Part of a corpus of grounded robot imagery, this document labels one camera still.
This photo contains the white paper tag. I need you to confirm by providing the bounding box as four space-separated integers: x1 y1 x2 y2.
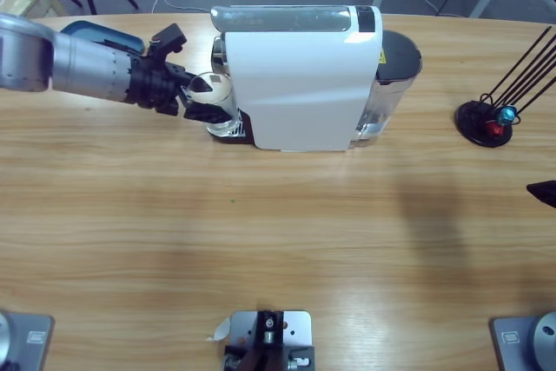
204 317 234 342

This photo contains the black capsule holder with rods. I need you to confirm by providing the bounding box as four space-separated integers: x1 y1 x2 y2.
454 26 556 149

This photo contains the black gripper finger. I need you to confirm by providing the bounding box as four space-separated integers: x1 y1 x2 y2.
526 179 556 210

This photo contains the silver coffee machine lever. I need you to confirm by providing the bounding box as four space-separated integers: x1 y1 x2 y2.
209 4 354 34

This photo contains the blue square tray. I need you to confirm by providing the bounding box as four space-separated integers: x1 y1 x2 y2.
58 19 146 57

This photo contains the blue coffee capsule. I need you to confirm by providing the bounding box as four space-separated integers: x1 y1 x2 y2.
497 105 518 125

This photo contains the grey camera mount plate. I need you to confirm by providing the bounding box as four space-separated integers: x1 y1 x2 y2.
223 309 316 371

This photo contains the white coffee machine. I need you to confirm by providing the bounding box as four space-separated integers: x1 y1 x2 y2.
210 4 386 154

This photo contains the clear glass cup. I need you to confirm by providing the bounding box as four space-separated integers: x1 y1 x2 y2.
186 71 242 136

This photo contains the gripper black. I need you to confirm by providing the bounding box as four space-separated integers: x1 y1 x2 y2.
128 56 235 124

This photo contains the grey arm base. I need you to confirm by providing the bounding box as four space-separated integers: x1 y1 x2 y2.
490 310 556 371
0 310 56 371

